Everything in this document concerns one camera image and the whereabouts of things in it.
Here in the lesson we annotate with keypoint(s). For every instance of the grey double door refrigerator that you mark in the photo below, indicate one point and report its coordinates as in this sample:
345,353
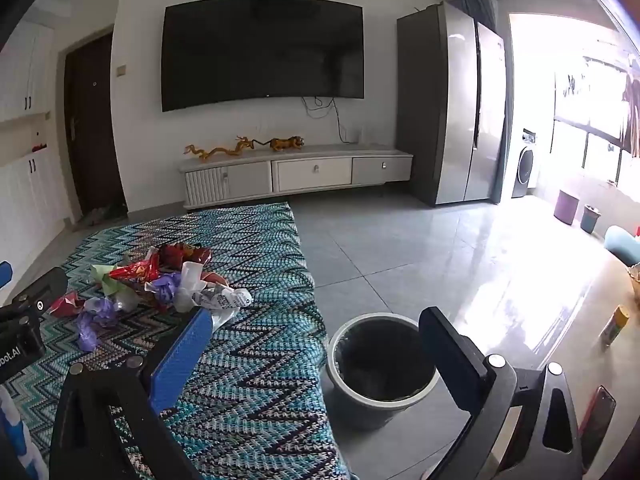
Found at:
450,110

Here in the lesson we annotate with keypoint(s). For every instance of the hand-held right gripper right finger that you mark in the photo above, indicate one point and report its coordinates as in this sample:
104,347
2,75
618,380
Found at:
450,360

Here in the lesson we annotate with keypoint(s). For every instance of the dark brown door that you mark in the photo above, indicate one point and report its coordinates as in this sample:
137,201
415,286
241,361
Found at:
92,125

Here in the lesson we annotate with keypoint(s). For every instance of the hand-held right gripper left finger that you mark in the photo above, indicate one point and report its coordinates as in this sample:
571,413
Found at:
182,355

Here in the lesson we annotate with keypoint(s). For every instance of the black wall television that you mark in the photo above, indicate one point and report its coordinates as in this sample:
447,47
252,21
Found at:
262,52

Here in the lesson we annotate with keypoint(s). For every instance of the blue bucket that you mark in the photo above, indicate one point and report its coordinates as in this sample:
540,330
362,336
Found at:
590,220

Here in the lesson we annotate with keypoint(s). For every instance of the pile of colourful packaging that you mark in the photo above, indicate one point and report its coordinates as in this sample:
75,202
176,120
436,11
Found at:
135,272

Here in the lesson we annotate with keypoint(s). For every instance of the golden tiger figurine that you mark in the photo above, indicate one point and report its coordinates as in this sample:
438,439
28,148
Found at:
286,144

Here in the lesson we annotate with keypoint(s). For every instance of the dark phone with red edge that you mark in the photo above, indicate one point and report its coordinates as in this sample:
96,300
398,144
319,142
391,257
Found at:
599,425

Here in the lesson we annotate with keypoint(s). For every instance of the teal chair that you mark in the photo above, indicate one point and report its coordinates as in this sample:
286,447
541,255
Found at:
622,245

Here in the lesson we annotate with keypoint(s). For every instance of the teal zigzag knitted blanket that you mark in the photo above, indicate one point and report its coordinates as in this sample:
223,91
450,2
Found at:
260,310

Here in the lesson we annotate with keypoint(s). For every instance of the brown white snack wrapper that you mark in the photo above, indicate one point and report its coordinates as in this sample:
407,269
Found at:
222,297

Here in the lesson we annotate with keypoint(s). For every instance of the white round waste bin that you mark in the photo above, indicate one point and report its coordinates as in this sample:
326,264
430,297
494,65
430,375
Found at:
382,360

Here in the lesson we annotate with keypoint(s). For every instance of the wall light switch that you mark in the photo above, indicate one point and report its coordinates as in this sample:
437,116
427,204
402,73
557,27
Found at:
120,70

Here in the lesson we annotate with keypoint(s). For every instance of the white low television cabinet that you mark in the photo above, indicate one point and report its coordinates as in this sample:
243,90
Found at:
312,172

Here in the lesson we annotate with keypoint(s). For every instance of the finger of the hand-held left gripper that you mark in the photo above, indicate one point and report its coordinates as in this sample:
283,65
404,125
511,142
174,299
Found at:
4,274
45,287

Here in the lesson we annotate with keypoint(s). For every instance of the grey washing machine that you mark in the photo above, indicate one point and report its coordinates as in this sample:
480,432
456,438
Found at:
525,165

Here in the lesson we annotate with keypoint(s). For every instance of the golden dragon figurine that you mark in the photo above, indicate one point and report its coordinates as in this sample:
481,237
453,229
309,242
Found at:
220,150

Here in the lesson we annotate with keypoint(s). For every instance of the hanging dark clothes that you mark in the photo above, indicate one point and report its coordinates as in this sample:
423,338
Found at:
632,110

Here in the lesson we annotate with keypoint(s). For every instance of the white wall cupboard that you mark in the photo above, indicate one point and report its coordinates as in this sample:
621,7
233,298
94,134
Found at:
25,75

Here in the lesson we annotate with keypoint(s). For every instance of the blue white patterned cloth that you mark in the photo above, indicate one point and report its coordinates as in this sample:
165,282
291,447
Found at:
15,440

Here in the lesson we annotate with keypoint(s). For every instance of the white floor cupboard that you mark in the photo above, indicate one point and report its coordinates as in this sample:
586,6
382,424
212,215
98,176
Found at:
30,200

